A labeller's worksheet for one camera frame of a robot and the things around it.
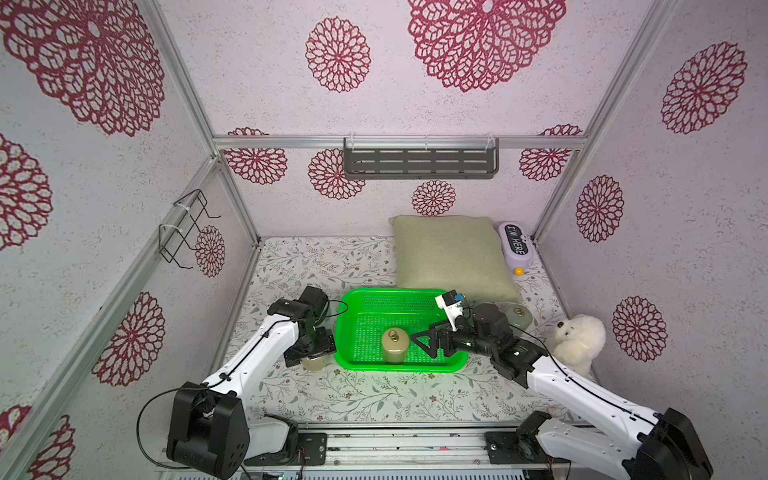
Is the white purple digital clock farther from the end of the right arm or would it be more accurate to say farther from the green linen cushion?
the end of the right arm

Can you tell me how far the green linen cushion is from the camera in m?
0.97

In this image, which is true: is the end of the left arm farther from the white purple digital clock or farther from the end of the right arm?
the white purple digital clock

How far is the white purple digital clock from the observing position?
1.05m

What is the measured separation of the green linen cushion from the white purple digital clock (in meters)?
0.02

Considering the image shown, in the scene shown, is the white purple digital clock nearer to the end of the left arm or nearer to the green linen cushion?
the green linen cushion

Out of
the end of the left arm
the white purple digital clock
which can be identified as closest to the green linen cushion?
the white purple digital clock
